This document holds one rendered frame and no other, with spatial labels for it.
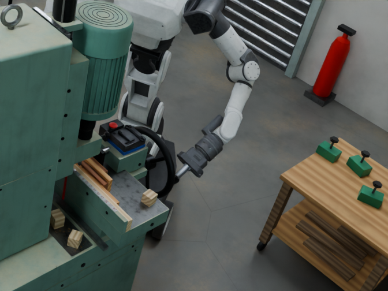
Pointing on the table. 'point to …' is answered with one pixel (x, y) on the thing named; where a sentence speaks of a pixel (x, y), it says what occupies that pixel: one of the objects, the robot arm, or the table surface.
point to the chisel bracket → (88, 148)
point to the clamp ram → (102, 155)
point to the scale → (94, 190)
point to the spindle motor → (103, 55)
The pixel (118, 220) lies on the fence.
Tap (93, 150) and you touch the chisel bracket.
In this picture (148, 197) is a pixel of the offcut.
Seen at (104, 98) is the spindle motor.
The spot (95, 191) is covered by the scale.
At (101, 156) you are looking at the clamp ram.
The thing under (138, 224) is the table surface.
